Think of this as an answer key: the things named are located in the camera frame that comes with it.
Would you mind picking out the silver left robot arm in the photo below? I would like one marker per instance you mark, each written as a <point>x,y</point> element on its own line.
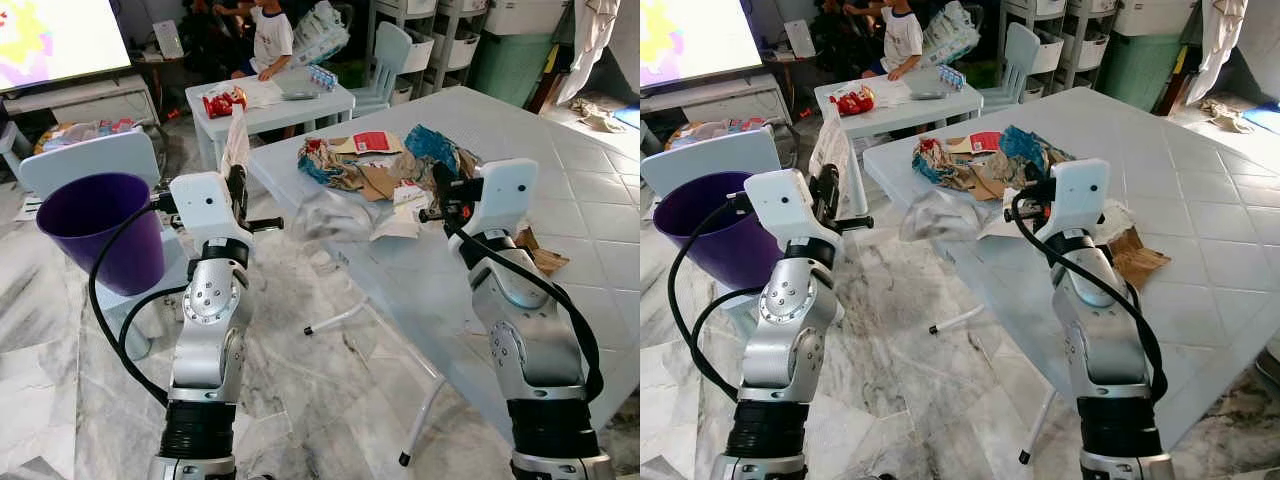
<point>205,340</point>
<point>790,340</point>

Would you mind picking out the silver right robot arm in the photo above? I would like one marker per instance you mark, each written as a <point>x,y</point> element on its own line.
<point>535,350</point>
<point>1105,350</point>

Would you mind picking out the purple plastic rubbish bin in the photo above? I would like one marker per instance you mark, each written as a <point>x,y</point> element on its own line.
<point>100,225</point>
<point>710,225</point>

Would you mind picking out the green plastic bin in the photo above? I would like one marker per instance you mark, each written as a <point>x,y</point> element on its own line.
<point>510,70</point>
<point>1138,70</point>

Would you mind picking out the crumpled blue plastic bag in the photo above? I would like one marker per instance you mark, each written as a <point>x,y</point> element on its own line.
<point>1028,148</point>
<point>432,148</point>

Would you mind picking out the white crumpled paper sheet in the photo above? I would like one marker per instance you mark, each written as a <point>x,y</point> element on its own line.
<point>400,215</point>

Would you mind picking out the red and white packet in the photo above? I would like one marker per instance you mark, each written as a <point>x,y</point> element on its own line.
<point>986,141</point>
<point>372,141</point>

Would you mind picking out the crumpled brown paper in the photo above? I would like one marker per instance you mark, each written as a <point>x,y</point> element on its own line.
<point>960,172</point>
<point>350,172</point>

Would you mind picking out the clear plastic bag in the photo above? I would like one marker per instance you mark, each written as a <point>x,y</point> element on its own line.
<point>940,215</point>
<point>330,215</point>

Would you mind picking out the large white folding table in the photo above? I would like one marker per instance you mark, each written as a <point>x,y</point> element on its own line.
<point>1170,150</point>
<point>540,150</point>

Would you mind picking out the red snack packet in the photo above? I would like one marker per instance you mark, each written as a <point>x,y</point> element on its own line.
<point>223,102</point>
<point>852,99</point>

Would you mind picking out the torn brown cardboard piece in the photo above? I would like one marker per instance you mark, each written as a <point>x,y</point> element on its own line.
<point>545,258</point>
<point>1140,262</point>

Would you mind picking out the small white children's table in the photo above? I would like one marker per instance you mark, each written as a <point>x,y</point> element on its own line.
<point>925,108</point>
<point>300,108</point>

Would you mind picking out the pale blue plastic chair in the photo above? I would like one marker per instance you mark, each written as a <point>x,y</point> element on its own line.
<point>90,155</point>
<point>710,152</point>

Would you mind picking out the round basket with clutter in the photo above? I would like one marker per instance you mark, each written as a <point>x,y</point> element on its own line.
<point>715,132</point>
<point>85,133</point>

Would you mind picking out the pale green children's chair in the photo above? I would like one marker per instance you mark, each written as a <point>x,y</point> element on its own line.
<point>388,60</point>
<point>1015,60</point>

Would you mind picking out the white low media bench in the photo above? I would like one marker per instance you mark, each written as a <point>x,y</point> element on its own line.
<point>90,100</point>
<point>720,97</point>

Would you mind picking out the small bottle pack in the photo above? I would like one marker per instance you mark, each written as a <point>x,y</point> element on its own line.
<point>321,78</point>
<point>951,76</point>

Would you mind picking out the white shelf rack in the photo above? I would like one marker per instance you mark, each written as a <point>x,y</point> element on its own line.
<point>1060,40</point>
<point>430,40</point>

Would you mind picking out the crumpled beige cloth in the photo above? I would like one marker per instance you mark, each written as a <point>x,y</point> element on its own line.
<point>598,115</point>
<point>1228,115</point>

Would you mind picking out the child in white shirt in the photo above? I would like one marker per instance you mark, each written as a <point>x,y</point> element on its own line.
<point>902,35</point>
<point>270,35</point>

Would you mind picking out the printed white plastic bag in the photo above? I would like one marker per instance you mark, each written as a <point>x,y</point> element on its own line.
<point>948,35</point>
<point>322,35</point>

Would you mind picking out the white hanging cloth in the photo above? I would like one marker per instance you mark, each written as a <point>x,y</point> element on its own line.
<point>595,45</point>
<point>1220,45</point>

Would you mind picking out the bright display screen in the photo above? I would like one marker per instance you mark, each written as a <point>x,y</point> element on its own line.
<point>60,35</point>
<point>700,35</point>

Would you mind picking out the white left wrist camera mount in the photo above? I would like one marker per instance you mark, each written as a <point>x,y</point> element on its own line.
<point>200,205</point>
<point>780,205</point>

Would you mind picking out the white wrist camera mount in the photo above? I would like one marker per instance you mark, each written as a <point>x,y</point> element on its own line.
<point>780,205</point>
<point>508,195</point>
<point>1082,195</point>
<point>200,205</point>

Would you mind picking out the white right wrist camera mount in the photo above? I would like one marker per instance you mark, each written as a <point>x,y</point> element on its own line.
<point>1082,195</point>
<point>508,195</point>

